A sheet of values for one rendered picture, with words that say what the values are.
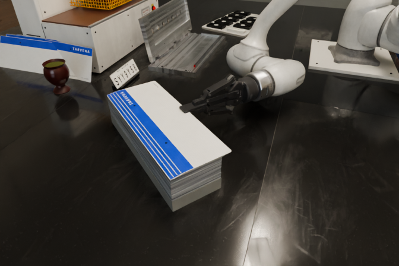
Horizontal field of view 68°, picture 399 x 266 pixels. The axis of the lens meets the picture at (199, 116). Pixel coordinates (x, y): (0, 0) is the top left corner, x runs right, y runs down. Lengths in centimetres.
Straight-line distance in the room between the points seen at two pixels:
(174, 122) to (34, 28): 82
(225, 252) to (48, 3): 112
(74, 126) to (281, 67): 66
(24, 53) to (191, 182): 100
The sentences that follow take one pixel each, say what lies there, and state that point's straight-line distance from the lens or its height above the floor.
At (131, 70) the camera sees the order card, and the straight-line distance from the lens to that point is 120.
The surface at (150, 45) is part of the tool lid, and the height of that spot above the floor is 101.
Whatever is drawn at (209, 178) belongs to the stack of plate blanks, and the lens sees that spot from 68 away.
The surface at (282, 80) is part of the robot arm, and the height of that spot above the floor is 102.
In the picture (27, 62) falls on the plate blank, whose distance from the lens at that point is 143.
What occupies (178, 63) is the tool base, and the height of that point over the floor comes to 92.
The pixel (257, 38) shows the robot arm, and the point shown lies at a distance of 105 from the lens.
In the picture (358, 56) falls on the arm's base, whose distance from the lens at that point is 143.
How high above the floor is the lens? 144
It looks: 34 degrees down
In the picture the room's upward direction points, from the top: straight up
